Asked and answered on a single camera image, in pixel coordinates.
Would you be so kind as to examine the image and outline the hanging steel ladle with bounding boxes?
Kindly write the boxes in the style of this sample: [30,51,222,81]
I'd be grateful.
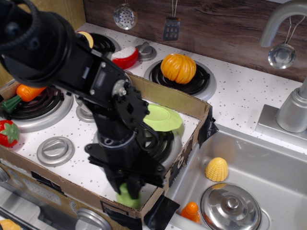
[268,16,305,69]

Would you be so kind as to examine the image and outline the red toy strawberry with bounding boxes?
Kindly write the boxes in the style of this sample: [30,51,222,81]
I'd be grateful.
[0,120,20,148]

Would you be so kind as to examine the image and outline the silver stove knob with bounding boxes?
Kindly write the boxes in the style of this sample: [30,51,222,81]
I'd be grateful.
[75,96,94,123]
[136,42,157,62]
[36,137,75,167]

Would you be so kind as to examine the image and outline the silver oven front knob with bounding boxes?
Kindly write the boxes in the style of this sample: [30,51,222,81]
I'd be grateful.
[75,208,112,230]

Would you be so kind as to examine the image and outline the halved toy fruit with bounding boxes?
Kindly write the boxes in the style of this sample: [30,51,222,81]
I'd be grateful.
[76,31,94,48]

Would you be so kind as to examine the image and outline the silver front stove knob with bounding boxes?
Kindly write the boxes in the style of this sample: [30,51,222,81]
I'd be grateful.
[36,137,75,167]

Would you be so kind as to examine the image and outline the silver sink basin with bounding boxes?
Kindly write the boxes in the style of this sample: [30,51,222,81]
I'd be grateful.
[167,126,307,230]

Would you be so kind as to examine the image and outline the steel pot lid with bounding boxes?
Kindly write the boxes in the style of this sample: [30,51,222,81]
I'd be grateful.
[200,183,261,230]

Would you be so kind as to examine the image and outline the small orange toy bottle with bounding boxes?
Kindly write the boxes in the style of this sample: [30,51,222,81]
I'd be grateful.
[180,202,201,224]

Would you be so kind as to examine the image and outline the silver middle stove knob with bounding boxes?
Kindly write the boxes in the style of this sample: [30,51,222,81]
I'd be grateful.
[75,96,94,123]

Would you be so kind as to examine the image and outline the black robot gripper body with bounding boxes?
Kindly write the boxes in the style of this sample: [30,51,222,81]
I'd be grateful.
[84,131,166,187]

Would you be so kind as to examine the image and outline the silver back stove knob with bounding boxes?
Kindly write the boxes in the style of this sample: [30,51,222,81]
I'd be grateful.
[136,42,157,62]

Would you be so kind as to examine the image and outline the back left stove burner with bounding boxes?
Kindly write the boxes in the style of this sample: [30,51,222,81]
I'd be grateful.
[90,33,120,56]

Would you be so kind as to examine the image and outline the orange toy carrot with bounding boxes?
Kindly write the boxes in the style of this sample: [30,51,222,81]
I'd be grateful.
[1,84,47,114]

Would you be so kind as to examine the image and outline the silver toy faucet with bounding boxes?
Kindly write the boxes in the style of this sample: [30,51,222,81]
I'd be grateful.
[254,0,307,142]

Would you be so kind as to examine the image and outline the hanging steel spatula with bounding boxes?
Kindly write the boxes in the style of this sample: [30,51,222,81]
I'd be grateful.
[162,0,180,41]

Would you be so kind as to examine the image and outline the light green toy broccoli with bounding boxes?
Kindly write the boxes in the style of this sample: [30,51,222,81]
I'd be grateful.
[116,183,141,209]

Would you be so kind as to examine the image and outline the back right stove burner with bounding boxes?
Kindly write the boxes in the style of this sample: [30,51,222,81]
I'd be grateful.
[144,59,217,101]

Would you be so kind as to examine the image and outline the cardboard fence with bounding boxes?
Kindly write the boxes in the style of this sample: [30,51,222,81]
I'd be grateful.
[0,76,211,230]

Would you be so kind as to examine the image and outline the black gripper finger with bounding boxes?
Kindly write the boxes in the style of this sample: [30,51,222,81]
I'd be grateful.
[104,166,125,194]
[127,176,145,199]

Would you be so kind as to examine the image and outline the front left stove burner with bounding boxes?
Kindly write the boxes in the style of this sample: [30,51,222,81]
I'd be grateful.
[0,86,73,133]

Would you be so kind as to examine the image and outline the yellow toy corn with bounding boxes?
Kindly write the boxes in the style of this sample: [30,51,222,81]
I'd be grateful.
[205,157,228,182]

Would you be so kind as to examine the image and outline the yellow toy at corner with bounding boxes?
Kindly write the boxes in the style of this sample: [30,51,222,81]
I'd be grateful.
[0,219,22,230]

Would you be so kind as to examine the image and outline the light green plastic plate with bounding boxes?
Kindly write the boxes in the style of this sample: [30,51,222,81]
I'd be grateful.
[143,103,185,136]

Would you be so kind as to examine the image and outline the hanging steel skimmer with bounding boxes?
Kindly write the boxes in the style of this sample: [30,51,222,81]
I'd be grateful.
[113,0,138,30]

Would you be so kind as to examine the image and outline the orange toy pumpkin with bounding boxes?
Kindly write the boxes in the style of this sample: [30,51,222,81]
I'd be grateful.
[160,54,197,84]

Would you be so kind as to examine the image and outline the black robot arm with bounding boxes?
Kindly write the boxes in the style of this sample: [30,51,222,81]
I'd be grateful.
[0,0,165,199]

